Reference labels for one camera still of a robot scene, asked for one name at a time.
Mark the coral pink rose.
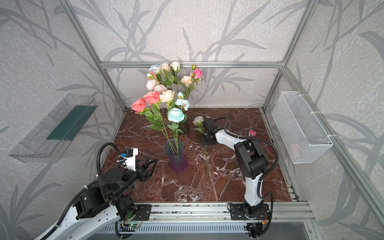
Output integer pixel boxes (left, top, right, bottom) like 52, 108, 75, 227
131, 98, 170, 142
144, 92, 160, 121

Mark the clear plastic wall tray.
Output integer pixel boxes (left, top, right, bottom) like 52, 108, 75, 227
9, 94, 98, 163

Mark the white blue rose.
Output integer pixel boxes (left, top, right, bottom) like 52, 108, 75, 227
149, 64, 161, 75

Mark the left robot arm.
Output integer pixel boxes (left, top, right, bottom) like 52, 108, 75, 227
38, 143, 158, 240

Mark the blue purple glass vase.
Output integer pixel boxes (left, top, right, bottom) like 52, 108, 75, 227
164, 139, 188, 172

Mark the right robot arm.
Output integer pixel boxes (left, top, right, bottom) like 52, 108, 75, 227
201, 117, 279, 220

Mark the aluminium frame rail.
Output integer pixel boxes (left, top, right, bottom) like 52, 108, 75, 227
100, 61, 283, 69

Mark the red smoky glass vase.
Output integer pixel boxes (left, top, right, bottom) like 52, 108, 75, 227
179, 121, 190, 135

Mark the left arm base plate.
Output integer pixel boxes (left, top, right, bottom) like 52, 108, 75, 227
127, 204, 152, 222

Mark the magenta pink rose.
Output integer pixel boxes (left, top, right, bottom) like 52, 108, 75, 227
194, 69, 203, 79

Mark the light blue peony spray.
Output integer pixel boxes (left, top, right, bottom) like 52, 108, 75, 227
167, 93, 190, 152

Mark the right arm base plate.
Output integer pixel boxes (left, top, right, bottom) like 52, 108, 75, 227
227, 202, 271, 221

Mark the white wire mesh basket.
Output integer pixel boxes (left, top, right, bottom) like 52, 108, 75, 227
272, 91, 334, 164

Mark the pale pink peony spray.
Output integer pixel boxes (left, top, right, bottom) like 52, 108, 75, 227
146, 79, 168, 94

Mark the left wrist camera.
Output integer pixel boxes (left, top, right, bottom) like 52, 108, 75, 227
119, 148, 139, 172

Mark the cream peach rose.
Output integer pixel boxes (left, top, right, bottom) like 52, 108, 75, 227
161, 63, 171, 73

